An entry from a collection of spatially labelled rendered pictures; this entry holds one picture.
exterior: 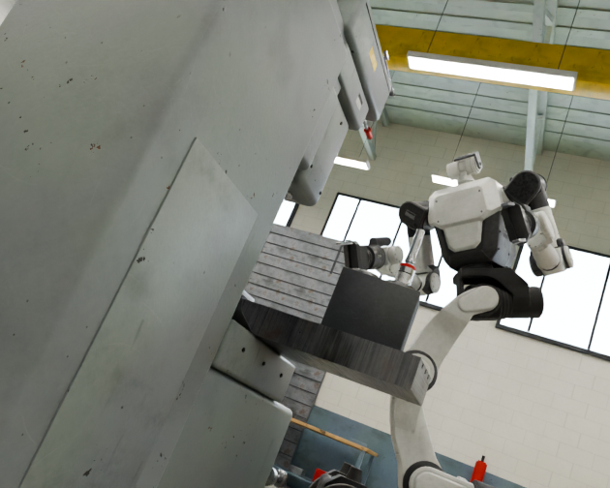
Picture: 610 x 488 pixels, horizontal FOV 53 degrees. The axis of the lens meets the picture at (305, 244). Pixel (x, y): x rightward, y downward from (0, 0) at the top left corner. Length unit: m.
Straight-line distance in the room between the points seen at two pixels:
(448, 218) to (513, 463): 7.04
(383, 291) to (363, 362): 0.23
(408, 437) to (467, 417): 7.08
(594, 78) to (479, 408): 4.69
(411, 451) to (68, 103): 1.50
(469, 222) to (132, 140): 1.47
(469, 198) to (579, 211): 7.95
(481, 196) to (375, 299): 0.73
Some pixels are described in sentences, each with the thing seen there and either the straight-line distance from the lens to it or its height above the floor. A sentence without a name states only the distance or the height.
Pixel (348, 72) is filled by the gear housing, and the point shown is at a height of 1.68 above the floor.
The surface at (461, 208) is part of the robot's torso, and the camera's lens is 2.25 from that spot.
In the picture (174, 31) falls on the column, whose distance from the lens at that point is 1.10.
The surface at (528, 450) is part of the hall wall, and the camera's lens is 9.11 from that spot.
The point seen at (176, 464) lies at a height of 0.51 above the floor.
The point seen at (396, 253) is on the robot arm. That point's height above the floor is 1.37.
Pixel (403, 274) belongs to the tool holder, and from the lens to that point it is 1.70.
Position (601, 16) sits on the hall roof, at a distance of 8.18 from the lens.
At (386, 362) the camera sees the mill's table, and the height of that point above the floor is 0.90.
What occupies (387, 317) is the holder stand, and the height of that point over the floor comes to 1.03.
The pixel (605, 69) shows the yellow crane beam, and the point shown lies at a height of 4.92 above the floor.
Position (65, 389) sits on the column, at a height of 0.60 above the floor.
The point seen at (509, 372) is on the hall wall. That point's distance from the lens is 9.27.
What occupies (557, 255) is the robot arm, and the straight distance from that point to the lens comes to 2.17.
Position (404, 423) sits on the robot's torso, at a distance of 2.09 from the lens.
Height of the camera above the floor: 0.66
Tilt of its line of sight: 16 degrees up
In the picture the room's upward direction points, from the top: 23 degrees clockwise
